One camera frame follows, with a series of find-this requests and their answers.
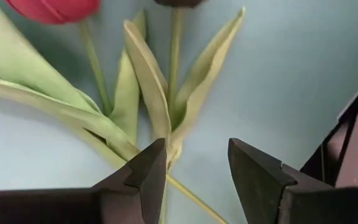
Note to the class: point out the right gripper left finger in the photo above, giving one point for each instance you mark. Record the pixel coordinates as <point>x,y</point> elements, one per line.
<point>135,186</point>

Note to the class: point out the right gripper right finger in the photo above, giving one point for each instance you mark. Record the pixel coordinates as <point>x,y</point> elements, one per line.
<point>259,174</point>

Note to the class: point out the red artificial tulip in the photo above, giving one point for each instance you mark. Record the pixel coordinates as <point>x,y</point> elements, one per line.
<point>54,11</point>

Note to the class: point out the black table frame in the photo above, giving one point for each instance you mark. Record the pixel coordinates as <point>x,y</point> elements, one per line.
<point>331,161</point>

